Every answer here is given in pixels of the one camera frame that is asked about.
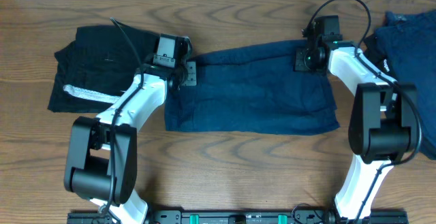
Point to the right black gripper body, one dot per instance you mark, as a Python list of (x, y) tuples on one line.
[(301, 60)]

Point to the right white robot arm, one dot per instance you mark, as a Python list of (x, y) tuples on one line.
[(385, 128)]

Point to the navy blue shorts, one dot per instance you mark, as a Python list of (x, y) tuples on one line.
[(253, 89)]

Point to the folded black shorts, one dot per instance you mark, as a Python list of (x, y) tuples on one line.
[(96, 68)]

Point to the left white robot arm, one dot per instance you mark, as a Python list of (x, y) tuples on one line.
[(102, 155)]

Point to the navy clothes pile right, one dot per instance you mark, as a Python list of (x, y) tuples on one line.
[(408, 42)]

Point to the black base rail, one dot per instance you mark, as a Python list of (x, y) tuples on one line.
[(296, 217)]

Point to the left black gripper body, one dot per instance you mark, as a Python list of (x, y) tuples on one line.
[(190, 73)]

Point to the black garment in pile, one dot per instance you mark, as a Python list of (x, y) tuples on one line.
[(377, 57)]

